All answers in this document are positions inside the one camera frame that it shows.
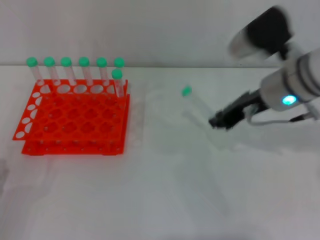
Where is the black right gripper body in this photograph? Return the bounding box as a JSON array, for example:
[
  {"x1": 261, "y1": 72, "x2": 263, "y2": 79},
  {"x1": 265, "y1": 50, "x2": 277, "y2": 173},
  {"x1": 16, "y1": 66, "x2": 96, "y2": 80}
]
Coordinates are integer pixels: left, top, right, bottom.
[{"x1": 226, "y1": 90, "x2": 266, "y2": 130}]

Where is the green-capped white-labelled test tube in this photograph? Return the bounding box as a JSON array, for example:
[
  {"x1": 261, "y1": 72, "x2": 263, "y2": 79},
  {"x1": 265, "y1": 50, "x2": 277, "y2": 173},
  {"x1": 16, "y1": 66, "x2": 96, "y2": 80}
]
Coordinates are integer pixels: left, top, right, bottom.
[{"x1": 180, "y1": 85, "x2": 215, "y2": 124}]

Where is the green-capped clear test tube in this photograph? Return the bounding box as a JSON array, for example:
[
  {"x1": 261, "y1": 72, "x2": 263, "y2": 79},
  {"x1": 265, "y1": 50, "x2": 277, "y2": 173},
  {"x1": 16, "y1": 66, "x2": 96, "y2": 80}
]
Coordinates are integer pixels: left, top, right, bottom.
[
  {"x1": 43, "y1": 56, "x2": 61, "y2": 86},
  {"x1": 111, "y1": 68, "x2": 125, "y2": 99},
  {"x1": 113, "y1": 57, "x2": 126, "y2": 82},
  {"x1": 60, "y1": 56, "x2": 77, "y2": 86},
  {"x1": 96, "y1": 57, "x2": 111, "y2": 86},
  {"x1": 78, "y1": 56, "x2": 95, "y2": 86},
  {"x1": 26, "y1": 56, "x2": 45, "y2": 86}
]

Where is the orange plastic test tube rack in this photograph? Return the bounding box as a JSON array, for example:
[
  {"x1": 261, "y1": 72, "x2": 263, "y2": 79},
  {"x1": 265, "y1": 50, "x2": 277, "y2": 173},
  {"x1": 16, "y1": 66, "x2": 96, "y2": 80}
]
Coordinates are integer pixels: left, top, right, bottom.
[{"x1": 12, "y1": 79, "x2": 132, "y2": 157}]

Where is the grey right wrist cable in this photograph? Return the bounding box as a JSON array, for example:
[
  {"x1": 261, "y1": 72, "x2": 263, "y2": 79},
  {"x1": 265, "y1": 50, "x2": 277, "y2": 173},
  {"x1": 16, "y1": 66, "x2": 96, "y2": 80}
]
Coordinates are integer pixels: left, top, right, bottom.
[{"x1": 246, "y1": 109, "x2": 316, "y2": 126}]

